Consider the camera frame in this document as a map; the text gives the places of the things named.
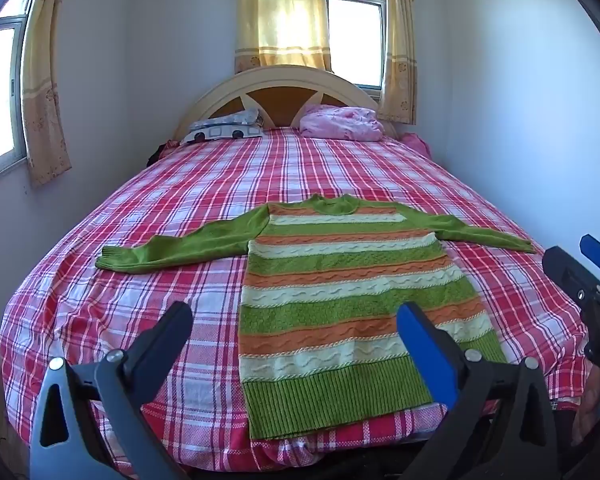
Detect window behind headboard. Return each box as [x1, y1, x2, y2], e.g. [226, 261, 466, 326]
[324, 0, 386, 93]

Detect pink cloth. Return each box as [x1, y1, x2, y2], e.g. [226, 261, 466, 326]
[397, 132, 432, 159]

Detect bed with red plaid sheet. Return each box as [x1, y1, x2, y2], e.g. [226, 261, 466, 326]
[0, 127, 595, 472]

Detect yellow floral side window curtain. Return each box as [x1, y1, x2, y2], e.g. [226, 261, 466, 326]
[21, 0, 74, 189]

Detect wide yellow curtain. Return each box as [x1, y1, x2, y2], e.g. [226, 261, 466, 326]
[234, 0, 332, 75]

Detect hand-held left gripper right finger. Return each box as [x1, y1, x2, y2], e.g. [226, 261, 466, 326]
[396, 301, 563, 480]

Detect narrow yellow floral curtain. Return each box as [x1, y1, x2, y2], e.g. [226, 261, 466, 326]
[378, 0, 417, 125]

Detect cream wooden headboard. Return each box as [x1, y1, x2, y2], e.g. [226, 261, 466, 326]
[172, 65, 399, 143]

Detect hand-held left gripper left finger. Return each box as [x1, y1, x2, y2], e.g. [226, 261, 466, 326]
[30, 301, 195, 480]

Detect green orange striped knit sweater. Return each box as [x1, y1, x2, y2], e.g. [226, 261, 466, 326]
[95, 193, 537, 442]

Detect pink pillow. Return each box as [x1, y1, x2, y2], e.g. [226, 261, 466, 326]
[299, 104, 385, 142]

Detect white blue patterned pillow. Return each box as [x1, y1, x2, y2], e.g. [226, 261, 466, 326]
[180, 107, 265, 146]

